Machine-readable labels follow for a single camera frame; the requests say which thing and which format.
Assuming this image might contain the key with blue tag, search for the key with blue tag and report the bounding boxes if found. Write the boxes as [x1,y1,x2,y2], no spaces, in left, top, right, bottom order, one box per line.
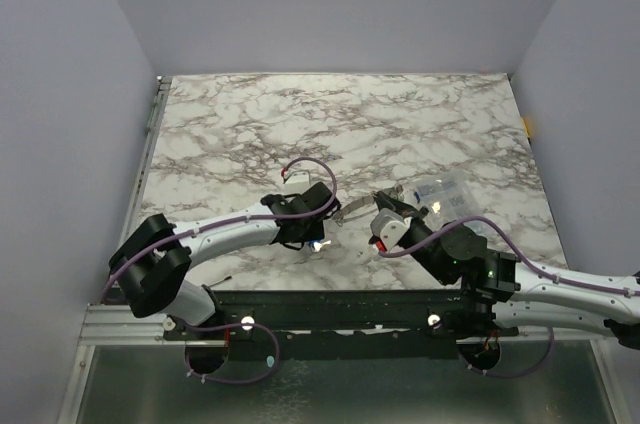
[308,240,332,253]

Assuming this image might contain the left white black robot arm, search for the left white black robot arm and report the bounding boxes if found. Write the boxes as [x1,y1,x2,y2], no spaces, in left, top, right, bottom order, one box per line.
[109,182,341,339]

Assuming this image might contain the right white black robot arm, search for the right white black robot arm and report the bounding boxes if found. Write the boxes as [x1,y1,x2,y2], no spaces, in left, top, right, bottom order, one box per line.
[370,191,639,349]

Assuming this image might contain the clear plastic bag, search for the clear plastic bag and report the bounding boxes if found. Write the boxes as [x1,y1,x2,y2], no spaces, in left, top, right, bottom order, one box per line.
[411,171,482,230]

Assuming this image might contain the small black screwdriver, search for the small black screwdriver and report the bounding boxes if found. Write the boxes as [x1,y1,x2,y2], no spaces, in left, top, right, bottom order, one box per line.
[209,275,233,287]

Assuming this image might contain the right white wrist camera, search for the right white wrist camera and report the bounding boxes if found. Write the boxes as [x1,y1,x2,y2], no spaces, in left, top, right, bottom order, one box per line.
[370,209,408,252]

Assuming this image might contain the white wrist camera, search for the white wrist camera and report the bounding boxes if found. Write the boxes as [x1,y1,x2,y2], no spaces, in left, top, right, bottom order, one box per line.
[283,170,311,194]
[370,209,408,252]

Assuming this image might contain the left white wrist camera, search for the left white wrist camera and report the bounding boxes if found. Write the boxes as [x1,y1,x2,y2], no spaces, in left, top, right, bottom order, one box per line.
[283,170,311,194]

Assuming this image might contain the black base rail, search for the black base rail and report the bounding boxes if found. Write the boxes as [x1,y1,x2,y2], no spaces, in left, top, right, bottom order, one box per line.
[102,286,596,360]

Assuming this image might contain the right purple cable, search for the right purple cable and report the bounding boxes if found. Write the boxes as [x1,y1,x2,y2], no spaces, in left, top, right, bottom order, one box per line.
[377,216,640,379]

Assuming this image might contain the purple cable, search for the purple cable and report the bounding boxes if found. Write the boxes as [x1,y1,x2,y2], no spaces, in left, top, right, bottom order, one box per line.
[102,157,337,385]
[377,216,640,379]

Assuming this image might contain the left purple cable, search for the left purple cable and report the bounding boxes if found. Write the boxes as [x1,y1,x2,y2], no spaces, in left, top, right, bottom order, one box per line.
[102,157,337,385]

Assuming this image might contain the aluminium frame rail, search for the aluminium frame rail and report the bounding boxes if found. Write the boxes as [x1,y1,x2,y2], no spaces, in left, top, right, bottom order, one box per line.
[79,305,166,346]

